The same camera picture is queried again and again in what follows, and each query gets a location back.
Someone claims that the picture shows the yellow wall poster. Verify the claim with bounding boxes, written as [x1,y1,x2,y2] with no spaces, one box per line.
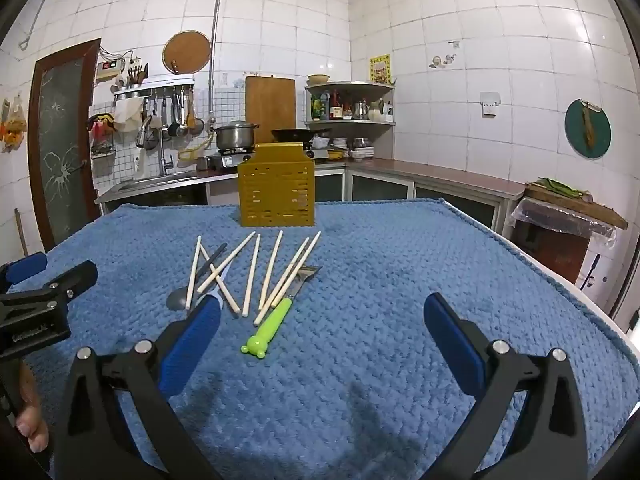
[369,55,392,84]

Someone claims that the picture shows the row of condiment bottles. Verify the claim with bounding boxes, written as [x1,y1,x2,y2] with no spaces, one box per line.
[310,89,394,122]

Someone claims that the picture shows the steel cooking pot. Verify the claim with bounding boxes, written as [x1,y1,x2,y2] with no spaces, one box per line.
[210,120,261,152]

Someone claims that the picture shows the steel faucet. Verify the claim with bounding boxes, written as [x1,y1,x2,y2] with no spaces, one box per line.
[135,115,175,177]

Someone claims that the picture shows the stack of bowls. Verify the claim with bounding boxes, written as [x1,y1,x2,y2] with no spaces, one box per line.
[327,136,376,162]

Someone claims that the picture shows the steel sink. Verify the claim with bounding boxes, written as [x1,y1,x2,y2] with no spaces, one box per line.
[117,170,201,193]

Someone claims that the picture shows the dark red stand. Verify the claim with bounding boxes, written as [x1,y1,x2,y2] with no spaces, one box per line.
[514,215,593,286]

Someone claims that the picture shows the clear plastic sheet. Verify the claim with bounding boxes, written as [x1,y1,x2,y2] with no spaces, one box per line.
[510,197,617,246]

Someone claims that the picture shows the person's left hand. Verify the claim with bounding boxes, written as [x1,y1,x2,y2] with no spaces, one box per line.
[14,362,51,453]

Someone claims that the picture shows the black wok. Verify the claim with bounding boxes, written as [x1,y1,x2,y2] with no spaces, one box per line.
[271,128,331,144]

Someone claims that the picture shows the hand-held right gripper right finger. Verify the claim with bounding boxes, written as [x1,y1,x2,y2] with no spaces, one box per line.
[424,292,593,480]

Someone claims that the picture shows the yellow slotted utensil holder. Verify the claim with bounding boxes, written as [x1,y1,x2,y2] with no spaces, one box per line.
[237,142,317,228]

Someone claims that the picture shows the green round cutting board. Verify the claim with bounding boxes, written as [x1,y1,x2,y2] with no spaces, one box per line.
[565,98,612,160]

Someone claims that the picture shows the cup of kitchen tools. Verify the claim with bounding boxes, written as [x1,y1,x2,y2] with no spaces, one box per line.
[126,57,151,87]

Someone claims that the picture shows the metal wall pipe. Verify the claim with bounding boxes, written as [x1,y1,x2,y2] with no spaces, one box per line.
[19,0,229,126]

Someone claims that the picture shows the red yellow gloves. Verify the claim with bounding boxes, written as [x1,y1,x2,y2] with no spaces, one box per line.
[87,112,118,138]

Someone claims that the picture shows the green vegetables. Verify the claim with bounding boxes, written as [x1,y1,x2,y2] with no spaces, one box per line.
[537,177,593,203]

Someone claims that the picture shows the row of hanging kitchen utensils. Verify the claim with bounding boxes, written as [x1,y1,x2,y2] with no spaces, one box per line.
[136,87,207,152]

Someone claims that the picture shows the wooden stick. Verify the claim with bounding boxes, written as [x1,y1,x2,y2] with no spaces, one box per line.
[14,208,30,257]

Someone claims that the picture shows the yellow hose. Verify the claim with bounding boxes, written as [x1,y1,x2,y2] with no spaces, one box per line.
[177,132,218,162]

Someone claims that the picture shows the wall hook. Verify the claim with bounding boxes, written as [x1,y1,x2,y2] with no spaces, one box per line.
[429,39,461,70]

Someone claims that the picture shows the wire basket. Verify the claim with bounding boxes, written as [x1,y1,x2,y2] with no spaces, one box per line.
[90,137,117,160]

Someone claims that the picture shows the metal corner shelf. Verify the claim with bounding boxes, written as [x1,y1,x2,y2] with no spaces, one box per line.
[304,81,397,138]

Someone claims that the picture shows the wooden cutting board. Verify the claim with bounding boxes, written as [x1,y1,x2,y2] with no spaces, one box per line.
[244,75,297,131]

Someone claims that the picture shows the brown frosted glass door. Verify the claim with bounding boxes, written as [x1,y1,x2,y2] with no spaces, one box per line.
[27,39,103,253]

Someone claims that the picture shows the green handled fork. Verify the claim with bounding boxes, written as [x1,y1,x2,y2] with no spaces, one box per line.
[241,265,322,359]

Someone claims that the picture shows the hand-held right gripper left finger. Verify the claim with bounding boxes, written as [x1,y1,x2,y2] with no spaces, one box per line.
[52,300,223,480]

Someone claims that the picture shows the steel gas stove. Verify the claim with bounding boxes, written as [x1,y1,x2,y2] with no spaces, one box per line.
[207,146,346,171]

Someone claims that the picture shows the white hanging cloth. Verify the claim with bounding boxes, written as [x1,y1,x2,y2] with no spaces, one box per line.
[114,99,146,133]

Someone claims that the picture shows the wooden chopping block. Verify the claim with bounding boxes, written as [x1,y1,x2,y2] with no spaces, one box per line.
[524,182,628,231]

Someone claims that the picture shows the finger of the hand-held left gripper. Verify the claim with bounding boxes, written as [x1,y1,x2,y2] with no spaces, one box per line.
[0,253,49,292]
[0,261,99,318]

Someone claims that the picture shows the brown kitchen counter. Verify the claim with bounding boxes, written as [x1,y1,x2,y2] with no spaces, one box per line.
[95,157,526,206]

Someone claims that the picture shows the metal utensil rack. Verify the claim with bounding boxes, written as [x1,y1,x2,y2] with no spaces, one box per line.
[112,76,196,101]

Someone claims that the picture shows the blue knitted blanket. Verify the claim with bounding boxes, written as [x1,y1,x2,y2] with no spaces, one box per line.
[0,199,633,480]

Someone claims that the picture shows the round bamboo lid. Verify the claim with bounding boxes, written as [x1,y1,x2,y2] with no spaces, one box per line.
[162,31,212,76]

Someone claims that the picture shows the white control box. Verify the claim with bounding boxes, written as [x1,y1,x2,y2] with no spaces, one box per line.
[96,57,127,82]

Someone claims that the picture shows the hanging orange plastic bags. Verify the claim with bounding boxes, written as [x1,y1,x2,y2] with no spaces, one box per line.
[0,95,26,153]

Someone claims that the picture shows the metal spoon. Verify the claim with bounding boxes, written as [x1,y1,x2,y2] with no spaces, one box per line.
[166,242,229,312]

